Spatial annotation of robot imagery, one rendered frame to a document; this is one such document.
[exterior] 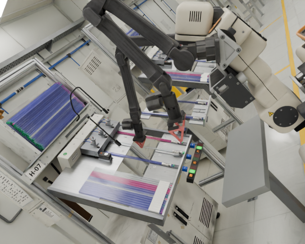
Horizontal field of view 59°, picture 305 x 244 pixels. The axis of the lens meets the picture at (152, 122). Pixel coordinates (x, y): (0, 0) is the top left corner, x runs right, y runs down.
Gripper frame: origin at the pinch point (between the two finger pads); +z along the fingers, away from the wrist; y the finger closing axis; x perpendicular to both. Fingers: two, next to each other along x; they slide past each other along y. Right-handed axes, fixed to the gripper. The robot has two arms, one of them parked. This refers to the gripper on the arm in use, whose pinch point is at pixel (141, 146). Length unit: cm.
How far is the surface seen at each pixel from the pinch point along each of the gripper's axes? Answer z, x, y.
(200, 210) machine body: 61, 37, -4
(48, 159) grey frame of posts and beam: -11, -47, 34
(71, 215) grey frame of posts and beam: 16, -29, 50
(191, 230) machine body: 59, 34, 16
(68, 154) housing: -8.4, -39.2, 25.3
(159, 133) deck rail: 2.6, 5.8, -19.5
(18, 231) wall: 108, -141, 25
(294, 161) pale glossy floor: 36, 101, -44
